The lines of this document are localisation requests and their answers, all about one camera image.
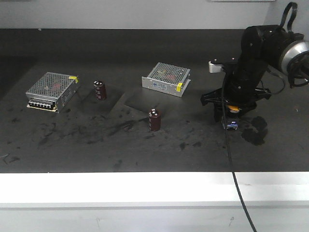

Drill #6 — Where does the left dark red capacitor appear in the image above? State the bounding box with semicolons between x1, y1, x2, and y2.
94;81;107;101

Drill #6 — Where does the black camera cable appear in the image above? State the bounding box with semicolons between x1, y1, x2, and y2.
221;69;258;232

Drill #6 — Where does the right dark red capacitor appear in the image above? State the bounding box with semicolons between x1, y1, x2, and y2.
149;108;161;131

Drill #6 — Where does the dark red capacitor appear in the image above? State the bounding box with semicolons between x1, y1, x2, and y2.
149;108;161;131
94;81;107;101

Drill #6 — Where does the left mesh power supply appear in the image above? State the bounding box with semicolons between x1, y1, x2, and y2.
26;72;80;113

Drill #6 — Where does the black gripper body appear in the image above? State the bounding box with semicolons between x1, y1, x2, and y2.
200;61;270;109

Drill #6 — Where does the right mesh power supply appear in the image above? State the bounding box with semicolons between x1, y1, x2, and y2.
141;62;191;98

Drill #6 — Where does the mesh power supply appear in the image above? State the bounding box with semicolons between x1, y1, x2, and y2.
26;72;80;113
141;62;191;98

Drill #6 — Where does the yellow mushroom push button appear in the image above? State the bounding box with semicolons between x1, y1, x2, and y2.
222;105;240;131

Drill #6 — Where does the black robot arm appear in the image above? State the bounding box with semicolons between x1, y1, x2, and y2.
200;25;309;122

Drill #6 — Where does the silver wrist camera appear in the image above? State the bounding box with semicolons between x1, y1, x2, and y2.
208;61;223;73

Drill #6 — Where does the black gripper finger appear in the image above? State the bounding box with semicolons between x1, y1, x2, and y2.
239;107;256;118
214;102;223;122

